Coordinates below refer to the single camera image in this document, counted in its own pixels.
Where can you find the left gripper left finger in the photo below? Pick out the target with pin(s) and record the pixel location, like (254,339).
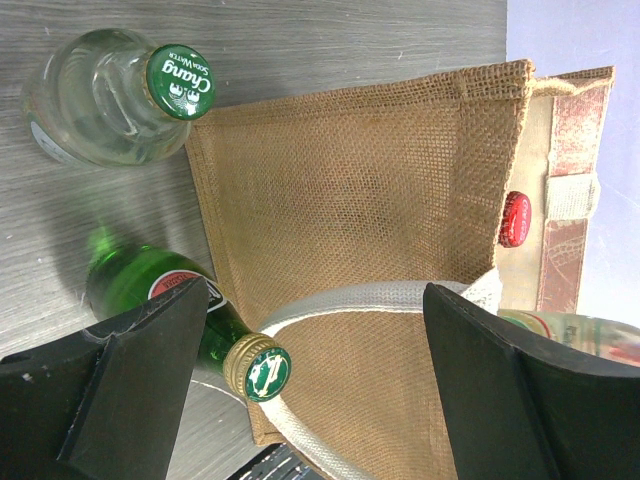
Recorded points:
(104,402)

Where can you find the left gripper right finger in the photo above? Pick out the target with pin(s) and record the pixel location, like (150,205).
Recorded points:
(521,406)

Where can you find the clear soda bottle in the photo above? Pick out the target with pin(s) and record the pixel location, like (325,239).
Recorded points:
(604,338)
(114,98)

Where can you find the coca-cola glass bottle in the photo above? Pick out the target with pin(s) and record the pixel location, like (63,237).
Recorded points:
(516,220)

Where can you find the brown jute canvas bag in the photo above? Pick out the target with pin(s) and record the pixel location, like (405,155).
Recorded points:
(386,185)

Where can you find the green glass bottle left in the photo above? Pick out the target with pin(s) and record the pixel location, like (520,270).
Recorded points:
(254,365)

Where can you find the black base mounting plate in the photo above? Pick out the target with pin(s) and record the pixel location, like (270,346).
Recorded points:
(276,462)

